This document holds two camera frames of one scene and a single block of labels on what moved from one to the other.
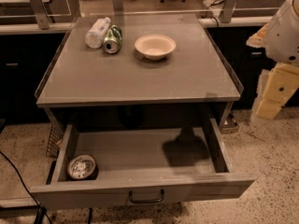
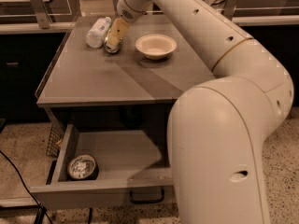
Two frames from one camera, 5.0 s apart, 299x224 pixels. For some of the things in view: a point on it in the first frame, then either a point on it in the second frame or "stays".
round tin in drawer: (83, 167) stays
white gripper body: (284, 36) → (125, 12)
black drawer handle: (147, 202) stays
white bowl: (155, 46) stays
